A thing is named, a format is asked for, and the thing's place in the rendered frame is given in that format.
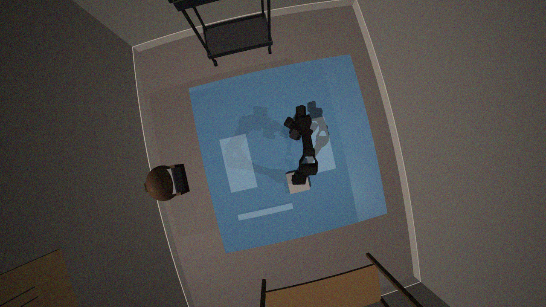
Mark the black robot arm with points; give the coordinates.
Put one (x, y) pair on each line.
(303, 124)

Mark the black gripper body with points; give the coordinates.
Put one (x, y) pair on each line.
(289, 123)

